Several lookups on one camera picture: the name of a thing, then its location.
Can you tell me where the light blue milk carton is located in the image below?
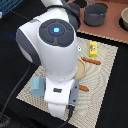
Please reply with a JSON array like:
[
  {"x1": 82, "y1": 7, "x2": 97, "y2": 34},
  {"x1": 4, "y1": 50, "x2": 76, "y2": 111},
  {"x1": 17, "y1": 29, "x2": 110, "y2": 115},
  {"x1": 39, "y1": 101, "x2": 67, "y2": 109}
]
[{"x1": 30, "y1": 77, "x2": 44, "y2": 97}]

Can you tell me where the yellow butter box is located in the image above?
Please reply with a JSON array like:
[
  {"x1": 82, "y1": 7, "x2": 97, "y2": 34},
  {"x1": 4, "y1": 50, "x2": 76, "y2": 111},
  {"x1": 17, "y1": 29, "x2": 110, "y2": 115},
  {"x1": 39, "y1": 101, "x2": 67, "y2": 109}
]
[{"x1": 89, "y1": 42, "x2": 97, "y2": 57}]

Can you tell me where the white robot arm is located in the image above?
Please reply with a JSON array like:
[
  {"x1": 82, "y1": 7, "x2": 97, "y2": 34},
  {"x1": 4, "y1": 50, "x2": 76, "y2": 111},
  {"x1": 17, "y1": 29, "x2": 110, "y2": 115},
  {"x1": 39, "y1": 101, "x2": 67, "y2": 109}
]
[{"x1": 16, "y1": 0, "x2": 80, "y2": 118}]

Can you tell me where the tan wooden plate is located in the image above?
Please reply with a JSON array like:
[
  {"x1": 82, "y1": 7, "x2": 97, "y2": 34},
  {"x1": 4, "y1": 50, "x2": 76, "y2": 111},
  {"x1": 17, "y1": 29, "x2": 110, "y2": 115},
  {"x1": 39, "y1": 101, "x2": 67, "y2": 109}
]
[{"x1": 76, "y1": 59, "x2": 87, "y2": 80}]

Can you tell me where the beige woven placemat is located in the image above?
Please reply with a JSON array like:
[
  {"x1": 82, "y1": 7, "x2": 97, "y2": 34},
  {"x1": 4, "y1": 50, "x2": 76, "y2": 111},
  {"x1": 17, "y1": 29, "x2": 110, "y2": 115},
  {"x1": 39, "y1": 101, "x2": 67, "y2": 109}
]
[{"x1": 17, "y1": 42, "x2": 118, "y2": 128}]

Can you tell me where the dark grey pot left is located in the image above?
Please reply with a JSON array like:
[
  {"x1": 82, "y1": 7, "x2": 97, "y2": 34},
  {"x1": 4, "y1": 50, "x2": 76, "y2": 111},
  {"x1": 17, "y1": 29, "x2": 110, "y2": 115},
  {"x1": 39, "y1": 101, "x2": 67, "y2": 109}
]
[{"x1": 69, "y1": 3, "x2": 80, "y2": 18}]

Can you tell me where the dark grey pot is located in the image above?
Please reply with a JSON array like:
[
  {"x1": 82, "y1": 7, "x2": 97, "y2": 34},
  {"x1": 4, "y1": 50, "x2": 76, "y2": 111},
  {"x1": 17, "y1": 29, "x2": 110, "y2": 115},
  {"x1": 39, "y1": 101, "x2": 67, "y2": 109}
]
[
  {"x1": 84, "y1": 0, "x2": 107, "y2": 26},
  {"x1": 69, "y1": 3, "x2": 80, "y2": 18}
]

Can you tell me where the dark grey pot right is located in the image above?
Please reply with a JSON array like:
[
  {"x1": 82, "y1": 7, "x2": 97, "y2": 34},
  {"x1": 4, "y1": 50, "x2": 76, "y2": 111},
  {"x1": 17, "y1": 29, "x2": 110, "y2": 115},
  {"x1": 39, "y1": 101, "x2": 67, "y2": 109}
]
[{"x1": 84, "y1": 0, "x2": 107, "y2": 26}]

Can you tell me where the beige bowl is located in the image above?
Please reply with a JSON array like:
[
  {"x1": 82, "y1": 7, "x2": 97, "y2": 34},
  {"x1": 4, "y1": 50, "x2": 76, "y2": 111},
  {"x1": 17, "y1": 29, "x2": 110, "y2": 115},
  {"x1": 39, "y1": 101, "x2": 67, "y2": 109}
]
[{"x1": 121, "y1": 7, "x2": 128, "y2": 30}]

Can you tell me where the fork with wooden handle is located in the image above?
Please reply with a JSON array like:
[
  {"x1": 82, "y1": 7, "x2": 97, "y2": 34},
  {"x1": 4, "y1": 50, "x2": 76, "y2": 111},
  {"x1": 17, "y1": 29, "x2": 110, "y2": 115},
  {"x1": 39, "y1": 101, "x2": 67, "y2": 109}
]
[{"x1": 79, "y1": 85, "x2": 89, "y2": 92}]

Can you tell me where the knife with wooden handle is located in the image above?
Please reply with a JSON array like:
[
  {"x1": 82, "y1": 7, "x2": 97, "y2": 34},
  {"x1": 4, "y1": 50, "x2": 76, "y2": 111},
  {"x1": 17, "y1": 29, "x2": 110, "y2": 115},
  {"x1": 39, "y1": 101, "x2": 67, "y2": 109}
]
[{"x1": 81, "y1": 57, "x2": 101, "y2": 65}]

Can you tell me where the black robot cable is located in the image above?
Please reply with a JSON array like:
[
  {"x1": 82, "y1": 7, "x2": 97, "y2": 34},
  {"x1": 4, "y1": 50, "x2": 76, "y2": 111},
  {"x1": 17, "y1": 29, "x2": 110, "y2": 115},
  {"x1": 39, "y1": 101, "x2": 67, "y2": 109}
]
[{"x1": 0, "y1": 61, "x2": 75, "y2": 128}]

